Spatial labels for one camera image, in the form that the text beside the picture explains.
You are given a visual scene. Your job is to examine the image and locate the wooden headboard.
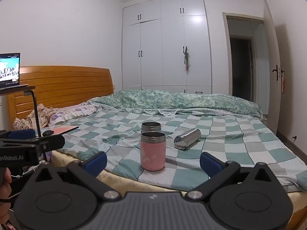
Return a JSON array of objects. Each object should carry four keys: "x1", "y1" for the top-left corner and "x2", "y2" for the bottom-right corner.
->
[{"x1": 8, "y1": 66, "x2": 115, "y2": 125}]

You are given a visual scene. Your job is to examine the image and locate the wide steel cup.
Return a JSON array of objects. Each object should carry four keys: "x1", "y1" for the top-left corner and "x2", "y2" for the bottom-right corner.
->
[{"x1": 141, "y1": 122, "x2": 162, "y2": 135}]

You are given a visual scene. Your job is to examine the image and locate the white door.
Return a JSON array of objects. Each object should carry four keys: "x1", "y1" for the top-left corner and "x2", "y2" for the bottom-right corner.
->
[{"x1": 262, "y1": 0, "x2": 285, "y2": 136}]

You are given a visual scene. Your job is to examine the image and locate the green floral quilt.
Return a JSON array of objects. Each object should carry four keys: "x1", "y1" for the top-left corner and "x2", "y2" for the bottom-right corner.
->
[{"x1": 89, "y1": 89, "x2": 263, "y2": 120}]

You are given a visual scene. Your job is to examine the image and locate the green checkered bed sheet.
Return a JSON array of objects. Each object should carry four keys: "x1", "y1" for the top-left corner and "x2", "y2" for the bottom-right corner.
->
[{"x1": 40, "y1": 109, "x2": 307, "y2": 193}]

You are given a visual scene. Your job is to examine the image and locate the person's left hand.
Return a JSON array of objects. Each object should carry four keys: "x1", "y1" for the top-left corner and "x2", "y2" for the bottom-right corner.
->
[{"x1": 0, "y1": 166, "x2": 12, "y2": 200}]

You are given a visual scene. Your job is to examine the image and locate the hanging bag on wardrobe handle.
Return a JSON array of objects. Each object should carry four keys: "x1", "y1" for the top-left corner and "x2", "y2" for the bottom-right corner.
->
[{"x1": 183, "y1": 50, "x2": 192, "y2": 72}]

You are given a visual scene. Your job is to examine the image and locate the white wardrobe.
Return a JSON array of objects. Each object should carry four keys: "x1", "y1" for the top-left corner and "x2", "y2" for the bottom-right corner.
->
[{"x1": 121, "y1": 0, "x2": 213, "y2": 94}]

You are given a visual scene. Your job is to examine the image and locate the slim steel cup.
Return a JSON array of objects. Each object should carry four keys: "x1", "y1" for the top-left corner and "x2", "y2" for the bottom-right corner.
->
[{"x1": 174, "y1": 128, "x2": 201, "y2": 150}]

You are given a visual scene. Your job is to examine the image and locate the open laptop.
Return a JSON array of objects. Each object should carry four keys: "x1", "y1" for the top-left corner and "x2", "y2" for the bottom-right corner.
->
[{"x1": 0, "y1": 53, "x2": 29, "y2": 90}]

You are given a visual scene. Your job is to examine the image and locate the black door handle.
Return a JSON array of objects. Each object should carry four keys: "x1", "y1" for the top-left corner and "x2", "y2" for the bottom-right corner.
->
[{"x1": 272, "y1": 64, "x2": 285, "y2": 81}]

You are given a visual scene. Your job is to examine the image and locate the purple floral pillow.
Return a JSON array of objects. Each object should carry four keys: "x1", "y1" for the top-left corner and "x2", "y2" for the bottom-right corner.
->
[{"x1": 49, "y1": 103, "x2": 97, "y2": 126}]

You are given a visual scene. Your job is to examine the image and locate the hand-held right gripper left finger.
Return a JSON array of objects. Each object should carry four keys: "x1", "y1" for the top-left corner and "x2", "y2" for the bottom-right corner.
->
[{"x1": 28, "y1": 151, "x2": 121, "y2": 201}]

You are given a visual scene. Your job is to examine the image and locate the beige mattress pad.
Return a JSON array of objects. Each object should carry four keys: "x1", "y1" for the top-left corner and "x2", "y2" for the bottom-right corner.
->
[{"x1": 50, "y1": 150, "x2": 307, "y2": 221}]

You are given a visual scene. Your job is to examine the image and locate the red notebook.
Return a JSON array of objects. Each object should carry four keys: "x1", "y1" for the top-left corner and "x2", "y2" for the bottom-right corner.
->
[{"x1": 41, "y1": 125, "x2": 79, "y2": 136}]

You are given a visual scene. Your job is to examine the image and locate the black laptop stand table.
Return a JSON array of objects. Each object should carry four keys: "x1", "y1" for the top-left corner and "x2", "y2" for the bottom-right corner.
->
[{"x1": 0, "y1": 84, "x2": 43, "y2": 137}]

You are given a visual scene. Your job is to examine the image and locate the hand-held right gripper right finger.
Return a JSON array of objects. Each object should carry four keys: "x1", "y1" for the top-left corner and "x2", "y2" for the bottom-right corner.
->
[{"x1": 185, "y1": 152, "x2": 279, "y2": 200}]

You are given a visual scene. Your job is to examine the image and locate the pink steel-rimmed cup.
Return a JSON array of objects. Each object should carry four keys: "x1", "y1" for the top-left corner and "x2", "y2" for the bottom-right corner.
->
[{"x1": 140, "y1": 132, "x2": 167, "y2": 172}]

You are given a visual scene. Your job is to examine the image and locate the beige door frame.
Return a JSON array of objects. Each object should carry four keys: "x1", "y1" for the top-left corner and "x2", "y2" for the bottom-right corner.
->
[{"x1": 222, "y1": 12, "x2": 265, "y2": 101}]

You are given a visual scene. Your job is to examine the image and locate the crumpled floral cloth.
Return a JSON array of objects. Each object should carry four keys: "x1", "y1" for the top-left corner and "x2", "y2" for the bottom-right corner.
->
[{"x1": 12, "y1": 103, "x2": 55, "y2": 132}]

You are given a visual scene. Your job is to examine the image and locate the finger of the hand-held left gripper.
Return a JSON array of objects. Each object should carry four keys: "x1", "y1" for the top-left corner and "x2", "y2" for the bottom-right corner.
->
[
  {"x1": 36, "y1": 135, "x2": 66, "y2": 154},
  {"x1": 0, "y1": 129, "x2": 36, "y2": 141}
]

